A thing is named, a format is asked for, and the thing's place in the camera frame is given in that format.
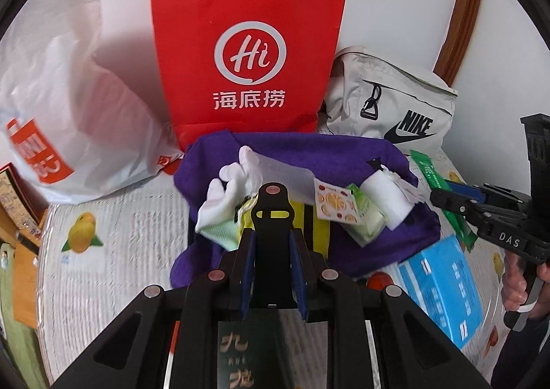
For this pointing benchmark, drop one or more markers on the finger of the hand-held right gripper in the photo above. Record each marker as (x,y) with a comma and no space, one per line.
(462,190)
(455,204)

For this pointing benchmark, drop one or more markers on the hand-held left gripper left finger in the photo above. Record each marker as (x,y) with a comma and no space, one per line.
(248,273)

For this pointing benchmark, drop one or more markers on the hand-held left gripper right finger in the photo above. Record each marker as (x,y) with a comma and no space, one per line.
(299,277)

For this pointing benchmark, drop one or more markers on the dark green wipes pack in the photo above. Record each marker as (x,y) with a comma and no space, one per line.
(429,174)

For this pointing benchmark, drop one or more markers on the green cloth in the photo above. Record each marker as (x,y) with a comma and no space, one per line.
(223,236)

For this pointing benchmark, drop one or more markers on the white glove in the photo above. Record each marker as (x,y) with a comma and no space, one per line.
(408,189)

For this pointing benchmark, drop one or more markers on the white sponge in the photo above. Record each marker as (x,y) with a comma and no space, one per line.
(386,200)

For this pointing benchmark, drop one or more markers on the white sock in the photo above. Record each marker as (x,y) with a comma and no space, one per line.
(223,195)

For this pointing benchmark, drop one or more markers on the small fruit-print packet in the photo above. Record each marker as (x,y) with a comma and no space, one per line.
(335,202)

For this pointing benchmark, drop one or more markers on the light green wipes pack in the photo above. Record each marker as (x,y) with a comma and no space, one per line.
(365,221)

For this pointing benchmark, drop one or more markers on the person's right hand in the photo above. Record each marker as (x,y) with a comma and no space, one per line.
(513,281)

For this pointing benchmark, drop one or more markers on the dark tea box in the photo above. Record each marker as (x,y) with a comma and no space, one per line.
(245,350)

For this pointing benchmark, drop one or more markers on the blue tissue pack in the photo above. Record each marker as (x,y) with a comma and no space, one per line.
(442,286)

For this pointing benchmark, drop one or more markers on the grey waist bag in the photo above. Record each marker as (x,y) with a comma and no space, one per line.
(408,88)

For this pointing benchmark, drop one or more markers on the fruit-print tablecloth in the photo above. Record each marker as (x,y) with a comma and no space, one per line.
(129,234)

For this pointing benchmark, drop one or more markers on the purple cloth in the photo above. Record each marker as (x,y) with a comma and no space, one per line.
(335,152)

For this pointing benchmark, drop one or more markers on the person's trousers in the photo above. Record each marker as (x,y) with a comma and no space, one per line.
(524,359)

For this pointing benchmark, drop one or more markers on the pale green pillow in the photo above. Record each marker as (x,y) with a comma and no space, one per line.
(21,350)

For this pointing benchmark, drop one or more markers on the patterned box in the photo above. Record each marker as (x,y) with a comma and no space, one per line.
(17,200)

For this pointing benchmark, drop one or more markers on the white plastic bag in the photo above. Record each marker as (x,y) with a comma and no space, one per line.
(86,92)

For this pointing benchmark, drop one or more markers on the red paper bag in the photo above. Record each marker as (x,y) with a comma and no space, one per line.
(249,6)

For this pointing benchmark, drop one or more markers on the wooden door frame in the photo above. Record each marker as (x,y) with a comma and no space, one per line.
(466,6)

